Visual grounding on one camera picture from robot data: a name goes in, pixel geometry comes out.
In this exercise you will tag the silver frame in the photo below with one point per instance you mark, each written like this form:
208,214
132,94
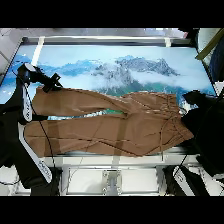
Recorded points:
111,181

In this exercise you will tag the brown pants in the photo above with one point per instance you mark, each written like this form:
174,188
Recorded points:
100,133

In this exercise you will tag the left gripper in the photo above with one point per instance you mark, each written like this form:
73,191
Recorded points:
50,83

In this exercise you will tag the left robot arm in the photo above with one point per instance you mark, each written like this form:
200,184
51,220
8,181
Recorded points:
36,160

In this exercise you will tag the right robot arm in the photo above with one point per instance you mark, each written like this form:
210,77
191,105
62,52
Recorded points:
206,133

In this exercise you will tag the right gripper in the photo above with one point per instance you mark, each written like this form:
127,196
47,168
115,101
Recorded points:
195,98

